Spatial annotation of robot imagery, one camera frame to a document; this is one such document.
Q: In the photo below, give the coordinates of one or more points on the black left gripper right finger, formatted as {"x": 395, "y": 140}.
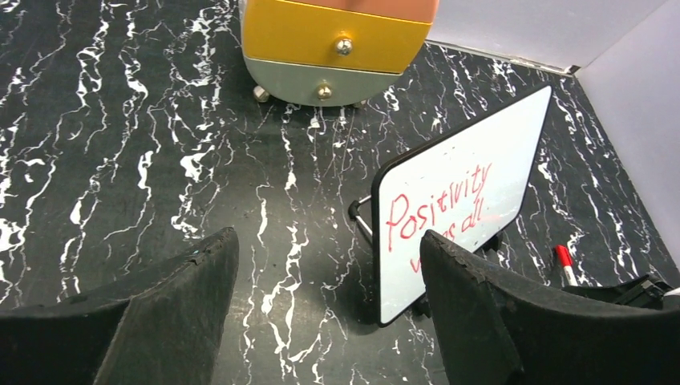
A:
{"x": 497, "y": 327}

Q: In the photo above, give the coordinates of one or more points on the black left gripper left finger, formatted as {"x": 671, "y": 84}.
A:
{"x": 160, "y": 325}

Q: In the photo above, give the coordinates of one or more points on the white whiteboard marker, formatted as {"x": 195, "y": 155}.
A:
{"x": 569, "y": 275}

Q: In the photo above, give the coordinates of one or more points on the red marker cap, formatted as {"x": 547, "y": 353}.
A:
{"x": 563, "y": 256}

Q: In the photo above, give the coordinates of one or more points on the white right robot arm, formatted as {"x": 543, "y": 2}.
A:
{"x": 647, "y": 291}

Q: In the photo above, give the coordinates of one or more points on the black framed whiteboard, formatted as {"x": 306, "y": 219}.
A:
{"x": 466, "y": 185}

